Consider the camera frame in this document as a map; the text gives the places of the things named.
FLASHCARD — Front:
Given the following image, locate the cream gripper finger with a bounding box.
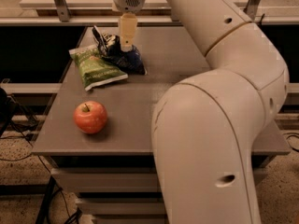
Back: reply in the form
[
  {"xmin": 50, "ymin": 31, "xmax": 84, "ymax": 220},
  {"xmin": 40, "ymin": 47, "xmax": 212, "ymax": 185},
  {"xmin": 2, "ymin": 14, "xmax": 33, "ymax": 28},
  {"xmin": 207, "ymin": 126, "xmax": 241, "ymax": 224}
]
[{"xmin": 119, "ymin": 13, "xmax": 137, "ymax": 52}]

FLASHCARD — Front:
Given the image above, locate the blue chip bag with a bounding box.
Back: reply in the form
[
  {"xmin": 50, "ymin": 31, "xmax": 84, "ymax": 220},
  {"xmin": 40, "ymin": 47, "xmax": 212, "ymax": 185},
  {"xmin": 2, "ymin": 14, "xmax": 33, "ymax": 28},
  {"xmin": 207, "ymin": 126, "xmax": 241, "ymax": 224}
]
[{"xmin": 92, "ymin": 26, "xmax": 147, "ymax": 75}]

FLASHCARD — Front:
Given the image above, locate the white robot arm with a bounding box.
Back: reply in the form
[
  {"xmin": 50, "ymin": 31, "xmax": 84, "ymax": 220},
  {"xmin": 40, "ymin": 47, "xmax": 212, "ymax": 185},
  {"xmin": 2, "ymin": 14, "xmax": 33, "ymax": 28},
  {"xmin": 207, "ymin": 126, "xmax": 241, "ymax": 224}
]
[{"xmin": 151, "ymin": 0, "xmax": 289, "ymax": 224}]

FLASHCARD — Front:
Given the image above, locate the green jalapeno chip bag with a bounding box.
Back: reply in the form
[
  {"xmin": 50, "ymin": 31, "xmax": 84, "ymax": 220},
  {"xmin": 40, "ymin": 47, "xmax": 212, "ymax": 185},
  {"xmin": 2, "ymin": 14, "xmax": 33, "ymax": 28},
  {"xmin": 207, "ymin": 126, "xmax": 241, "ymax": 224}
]
[{"xmin": 69, "ymin": 45, "xmax": 128, "ymax": 91}]

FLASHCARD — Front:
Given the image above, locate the red apple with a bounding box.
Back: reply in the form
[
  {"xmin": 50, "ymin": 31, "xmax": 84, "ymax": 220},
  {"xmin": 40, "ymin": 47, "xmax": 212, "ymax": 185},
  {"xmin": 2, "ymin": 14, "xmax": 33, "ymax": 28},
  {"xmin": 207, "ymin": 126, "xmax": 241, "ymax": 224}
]
[{"xmin": 73, "ymin": 101, "xmax": 107, "ymax": 134}]

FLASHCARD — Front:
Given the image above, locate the grey drawer cabinet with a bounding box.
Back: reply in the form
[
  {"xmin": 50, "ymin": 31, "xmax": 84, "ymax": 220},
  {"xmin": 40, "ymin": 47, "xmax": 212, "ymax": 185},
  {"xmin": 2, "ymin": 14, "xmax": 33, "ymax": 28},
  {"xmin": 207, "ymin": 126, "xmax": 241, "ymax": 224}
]
[{"xmin": 32, "ymin": 25, "xmax": 292, "ymax": 224}]

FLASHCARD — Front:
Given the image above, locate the black stand leg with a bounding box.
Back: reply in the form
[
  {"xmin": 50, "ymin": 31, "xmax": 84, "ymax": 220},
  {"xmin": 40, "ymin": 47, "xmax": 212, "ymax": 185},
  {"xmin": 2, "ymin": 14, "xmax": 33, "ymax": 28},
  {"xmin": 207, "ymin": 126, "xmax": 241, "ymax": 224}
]
[{"xmin": 36, "ymin": 177, "xmax": 56, "ymax": 224}]

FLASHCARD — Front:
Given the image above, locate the metal bracket left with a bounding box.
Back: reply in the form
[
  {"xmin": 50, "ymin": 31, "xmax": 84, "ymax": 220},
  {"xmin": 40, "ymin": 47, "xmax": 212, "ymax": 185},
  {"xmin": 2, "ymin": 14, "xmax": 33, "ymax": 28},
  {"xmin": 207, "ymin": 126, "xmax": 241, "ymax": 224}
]
[{"xmin": 54, "ymin": 0, "xmax": 70, "ymax": 22}]

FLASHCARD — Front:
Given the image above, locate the metal bracket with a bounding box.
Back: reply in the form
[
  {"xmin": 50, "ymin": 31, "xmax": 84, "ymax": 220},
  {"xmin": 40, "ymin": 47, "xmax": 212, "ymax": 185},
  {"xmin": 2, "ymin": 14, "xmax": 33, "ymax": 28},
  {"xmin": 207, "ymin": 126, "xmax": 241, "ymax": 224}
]
[
  {"xmin": 54, "ymin": 0, "xmax": 70, "ymax": 22},
  {"xmin": 244, "ymin": 0, "xmax": 261, "ymax": 21}
]

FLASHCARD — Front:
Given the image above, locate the metal bracket right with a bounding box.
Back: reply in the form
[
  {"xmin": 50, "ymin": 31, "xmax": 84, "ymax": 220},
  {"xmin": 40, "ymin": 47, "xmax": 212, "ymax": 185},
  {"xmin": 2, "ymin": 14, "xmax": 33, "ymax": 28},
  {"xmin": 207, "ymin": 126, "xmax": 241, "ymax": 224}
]
[{"xmin": 244, "ymin": 0, "xmax": 261, "ymax": 21}]

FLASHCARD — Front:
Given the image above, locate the black floor cables left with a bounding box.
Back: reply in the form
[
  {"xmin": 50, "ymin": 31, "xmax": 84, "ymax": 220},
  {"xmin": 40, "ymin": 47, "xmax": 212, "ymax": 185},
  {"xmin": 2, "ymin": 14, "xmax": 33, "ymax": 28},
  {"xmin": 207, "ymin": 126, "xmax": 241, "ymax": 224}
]
[{"xmin": 0, "ymin": 93, "xmax": 82, "ymax": 224}]

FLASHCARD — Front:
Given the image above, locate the black cable right floor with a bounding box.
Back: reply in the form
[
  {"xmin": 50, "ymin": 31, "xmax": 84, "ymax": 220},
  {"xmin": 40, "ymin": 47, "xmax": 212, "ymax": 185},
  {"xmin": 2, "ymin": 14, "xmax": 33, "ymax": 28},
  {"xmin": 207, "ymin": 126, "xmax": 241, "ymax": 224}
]
[{"xmin": 282, "ymin": 132, "xmax": 299, "ymax": 153}]

